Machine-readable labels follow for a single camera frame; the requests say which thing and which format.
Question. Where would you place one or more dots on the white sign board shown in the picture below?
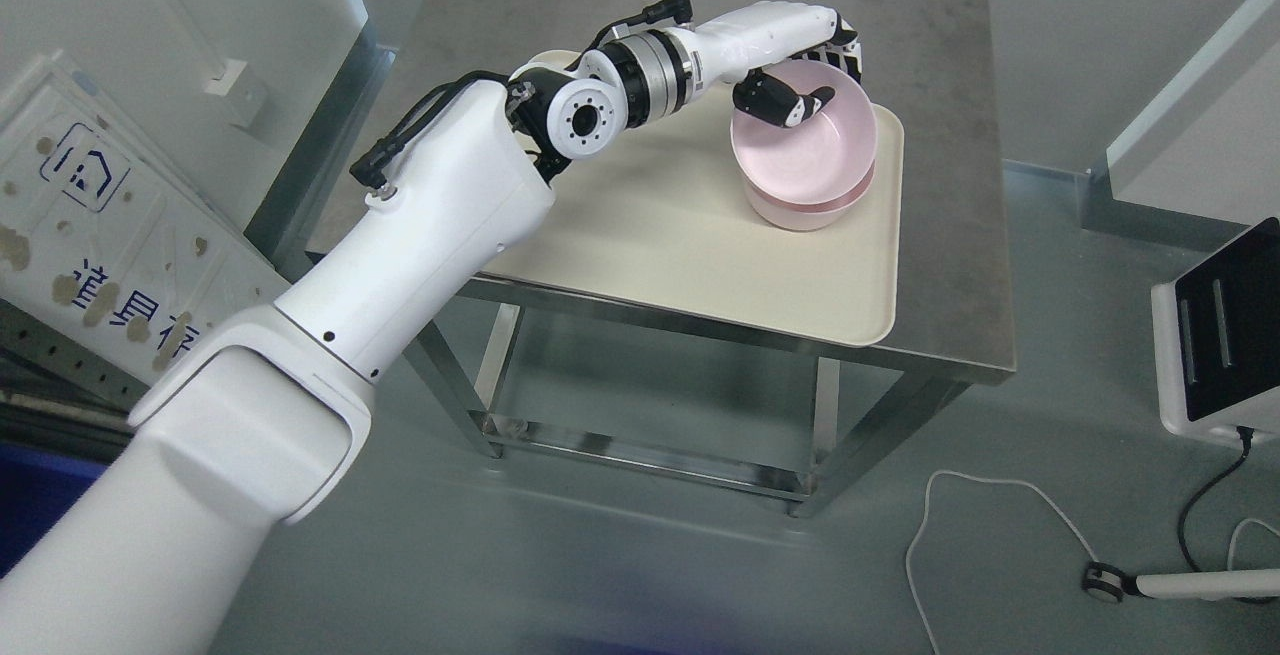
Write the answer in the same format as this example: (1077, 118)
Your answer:
(112, 271)

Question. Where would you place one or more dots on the cream plastic tray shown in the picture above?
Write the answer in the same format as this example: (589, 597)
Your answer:
(661, 219)

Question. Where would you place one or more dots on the metal shelf rack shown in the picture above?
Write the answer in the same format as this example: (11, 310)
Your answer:
(57, 396)

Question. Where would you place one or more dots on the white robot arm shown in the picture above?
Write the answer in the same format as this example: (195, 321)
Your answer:
(260, 420)

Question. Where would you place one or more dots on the white device with black screen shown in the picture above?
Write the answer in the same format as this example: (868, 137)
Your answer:
(1216, 334)

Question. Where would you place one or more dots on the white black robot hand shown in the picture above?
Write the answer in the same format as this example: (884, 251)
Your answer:
(739, 47)

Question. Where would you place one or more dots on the white wheeled stand leg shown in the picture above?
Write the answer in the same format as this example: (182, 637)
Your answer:
(1111, 584)

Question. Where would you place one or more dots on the stainless steel table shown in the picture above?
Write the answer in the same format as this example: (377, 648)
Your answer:
(931, 65)

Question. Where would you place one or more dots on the pink bowl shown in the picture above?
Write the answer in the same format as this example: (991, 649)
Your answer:
(804, 134)
(805, 218)

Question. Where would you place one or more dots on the blue plastic bin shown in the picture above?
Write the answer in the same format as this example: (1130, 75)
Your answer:
(37, 489)

